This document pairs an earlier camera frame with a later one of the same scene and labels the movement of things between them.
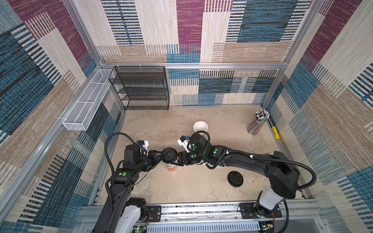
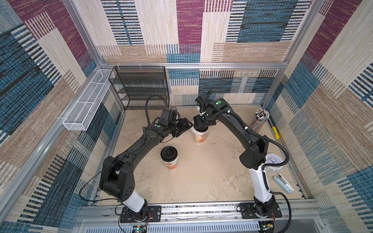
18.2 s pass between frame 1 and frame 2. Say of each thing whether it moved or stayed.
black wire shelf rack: stayed
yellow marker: stayed
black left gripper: moved
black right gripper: moved
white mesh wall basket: stayed
